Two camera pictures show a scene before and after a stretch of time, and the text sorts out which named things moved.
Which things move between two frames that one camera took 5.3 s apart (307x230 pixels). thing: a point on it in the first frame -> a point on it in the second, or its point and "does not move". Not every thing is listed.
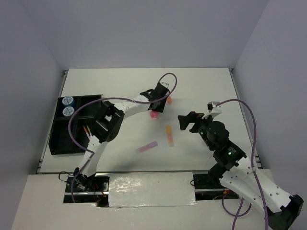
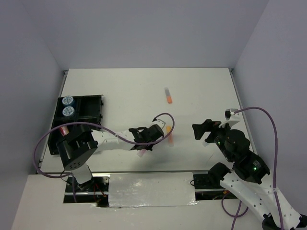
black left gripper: [159, 108] -> [149, 147]
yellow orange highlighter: [169, 130] does not move
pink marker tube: [154, 114] -> [64, 130]
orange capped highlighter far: [169, 99] does not move
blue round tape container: [68, 111] does not move
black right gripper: [192, 117] -> [208, 124]
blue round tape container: [68, 101] does not move
